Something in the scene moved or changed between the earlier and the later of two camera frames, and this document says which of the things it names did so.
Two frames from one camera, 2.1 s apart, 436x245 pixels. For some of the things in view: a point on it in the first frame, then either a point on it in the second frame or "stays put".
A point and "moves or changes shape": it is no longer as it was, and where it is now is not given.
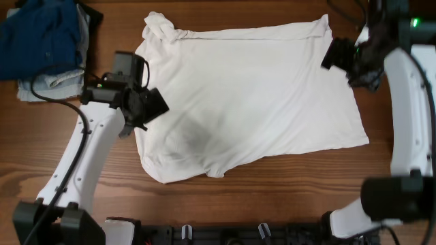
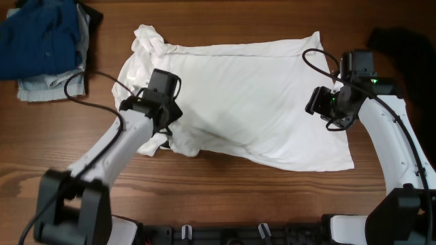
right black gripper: [336, 57] to [316, 105]
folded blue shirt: [39, 35] stays put
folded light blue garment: [63, 84] stays put
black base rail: [319, 234] stays put
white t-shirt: [221, 99] moves or changes shape
